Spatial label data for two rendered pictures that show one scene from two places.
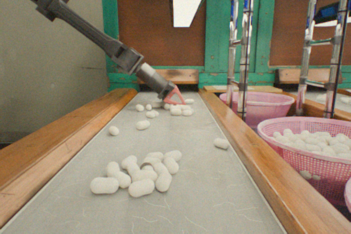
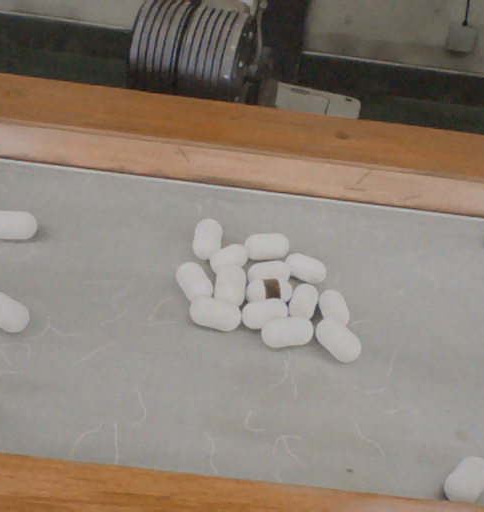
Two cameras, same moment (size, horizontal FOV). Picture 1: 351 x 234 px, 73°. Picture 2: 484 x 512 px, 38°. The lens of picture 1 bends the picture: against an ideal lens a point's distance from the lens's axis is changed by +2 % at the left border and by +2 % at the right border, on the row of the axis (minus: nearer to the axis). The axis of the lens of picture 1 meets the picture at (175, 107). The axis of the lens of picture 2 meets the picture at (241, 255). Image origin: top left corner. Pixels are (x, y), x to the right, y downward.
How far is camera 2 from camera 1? 47 cm
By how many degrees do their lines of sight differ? 81
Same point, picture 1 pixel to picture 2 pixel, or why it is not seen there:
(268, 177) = (163, 476)
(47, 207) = (174, 201)
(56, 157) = (312, 175)
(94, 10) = not seen: outside the picture
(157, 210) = (140, 310)
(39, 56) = not seen: outside the picture
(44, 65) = not seen: outside the picture
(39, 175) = (246, 171)
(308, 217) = (1, 476)
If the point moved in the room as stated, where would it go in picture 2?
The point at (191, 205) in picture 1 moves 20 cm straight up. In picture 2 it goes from (146, 356) to (161, 54)
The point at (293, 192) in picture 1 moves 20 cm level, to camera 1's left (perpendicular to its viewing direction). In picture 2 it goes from (87, 497) to (149, 244)
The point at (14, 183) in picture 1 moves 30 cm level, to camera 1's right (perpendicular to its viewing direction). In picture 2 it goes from (205, 151) to (156, 434)
